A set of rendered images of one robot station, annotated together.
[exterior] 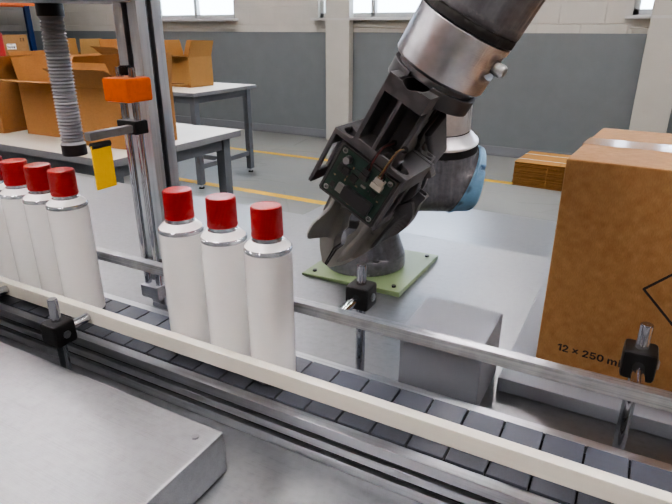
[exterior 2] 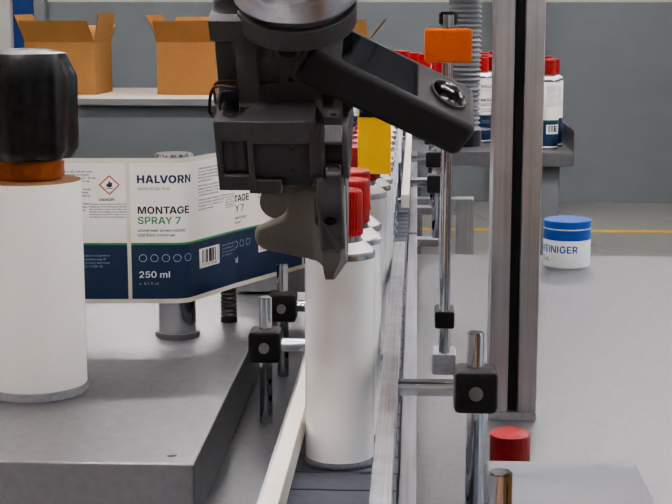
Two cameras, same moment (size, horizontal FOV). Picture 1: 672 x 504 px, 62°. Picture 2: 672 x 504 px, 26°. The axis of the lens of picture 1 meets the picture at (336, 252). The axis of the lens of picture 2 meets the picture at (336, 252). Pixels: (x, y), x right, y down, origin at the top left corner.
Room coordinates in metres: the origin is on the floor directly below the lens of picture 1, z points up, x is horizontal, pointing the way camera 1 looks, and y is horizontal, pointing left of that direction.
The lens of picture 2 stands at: (0.10, -0.87, 1.22)
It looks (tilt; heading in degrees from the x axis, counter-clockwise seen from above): 10 degrees down; 65
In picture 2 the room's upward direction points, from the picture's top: straight up
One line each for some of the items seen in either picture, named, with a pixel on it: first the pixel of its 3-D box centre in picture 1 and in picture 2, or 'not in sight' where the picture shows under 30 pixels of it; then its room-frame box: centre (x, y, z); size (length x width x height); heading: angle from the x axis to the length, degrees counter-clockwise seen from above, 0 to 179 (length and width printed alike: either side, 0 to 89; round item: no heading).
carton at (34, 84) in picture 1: (70, 92); not in sight; (2.73, 1.26, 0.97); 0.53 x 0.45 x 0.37; 152
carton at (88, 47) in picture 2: not in sight; (67, 52); (1.93, 5.96, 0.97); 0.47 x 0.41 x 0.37; 57
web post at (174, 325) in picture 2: not in sight; (176, 245); (0.58, 0.51, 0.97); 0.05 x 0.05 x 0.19
